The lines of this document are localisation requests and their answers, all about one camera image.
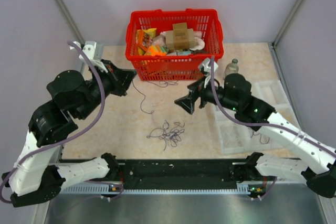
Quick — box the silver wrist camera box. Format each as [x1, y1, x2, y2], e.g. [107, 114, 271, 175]
[198, 58, 211, 73]

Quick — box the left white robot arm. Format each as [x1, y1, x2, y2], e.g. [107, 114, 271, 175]
[1, 41, 137, 208]

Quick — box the orange snack packet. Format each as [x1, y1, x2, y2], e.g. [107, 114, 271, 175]
[135, 28, 156, 56]

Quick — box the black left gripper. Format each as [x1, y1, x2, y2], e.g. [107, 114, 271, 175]
[75, 59, 138, 121]

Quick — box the red plastic shopping basket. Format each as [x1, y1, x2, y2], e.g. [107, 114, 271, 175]
[125, 9, 224, 81]

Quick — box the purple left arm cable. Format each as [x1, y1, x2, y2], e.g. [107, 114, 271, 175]
[0, 40, 106, 204]

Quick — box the clear plastic bottle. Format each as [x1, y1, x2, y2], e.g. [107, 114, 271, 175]
[223, 59, 239, 79]

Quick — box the white slotted cable duct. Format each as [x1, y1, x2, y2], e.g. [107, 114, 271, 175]
[61, 183, 266, 195]

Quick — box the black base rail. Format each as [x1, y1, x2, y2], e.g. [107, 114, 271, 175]
[89, 152, 279, 190]

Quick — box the dark purple wire in tray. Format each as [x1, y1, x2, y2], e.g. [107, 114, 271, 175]
[250, 129, 270, 145]

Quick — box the orange sponge pack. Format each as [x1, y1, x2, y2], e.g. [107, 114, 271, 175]
[144, 45, 168, 56]

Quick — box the white compartment tray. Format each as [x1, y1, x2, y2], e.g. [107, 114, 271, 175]
[213, 80, 300, 154]

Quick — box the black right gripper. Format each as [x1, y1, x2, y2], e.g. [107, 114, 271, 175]
[175, 76, 239, 115]

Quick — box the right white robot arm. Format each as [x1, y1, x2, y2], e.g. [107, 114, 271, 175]
[174, 57, 335, 198]

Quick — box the pink white plush item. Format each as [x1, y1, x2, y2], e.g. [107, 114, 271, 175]
[190, 31, 205, 51]

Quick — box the brown cardboard box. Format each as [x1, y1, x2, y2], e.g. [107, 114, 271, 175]
[164, 23, 195, 51]

